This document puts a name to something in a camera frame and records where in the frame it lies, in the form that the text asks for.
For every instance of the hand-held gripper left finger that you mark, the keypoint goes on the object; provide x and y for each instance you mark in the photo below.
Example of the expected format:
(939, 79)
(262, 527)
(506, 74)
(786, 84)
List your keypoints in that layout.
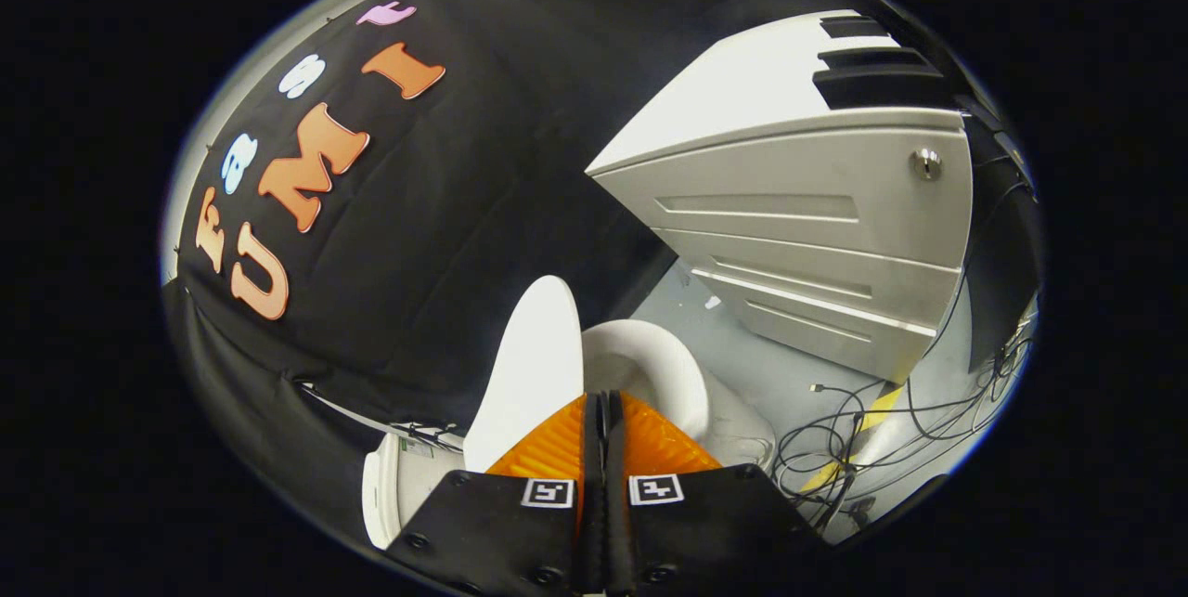
(595, 504)

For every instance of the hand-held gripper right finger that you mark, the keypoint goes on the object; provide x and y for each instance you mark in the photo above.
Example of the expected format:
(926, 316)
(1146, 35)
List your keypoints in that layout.
(620, 504)

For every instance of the metal backdrop stand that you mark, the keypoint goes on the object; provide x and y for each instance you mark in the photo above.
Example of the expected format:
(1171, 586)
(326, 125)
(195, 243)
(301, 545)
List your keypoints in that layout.
(371, 404)

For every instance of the yellow and black floor tape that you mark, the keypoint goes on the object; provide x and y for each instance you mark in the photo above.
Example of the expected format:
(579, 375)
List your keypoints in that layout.
(882, 402)

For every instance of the black backdrop cloth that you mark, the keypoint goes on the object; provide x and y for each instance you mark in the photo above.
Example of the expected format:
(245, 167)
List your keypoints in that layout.
(483, 161)

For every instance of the white drawer cabinet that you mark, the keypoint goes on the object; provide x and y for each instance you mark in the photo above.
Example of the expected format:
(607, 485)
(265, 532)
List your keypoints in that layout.
(817, 179)

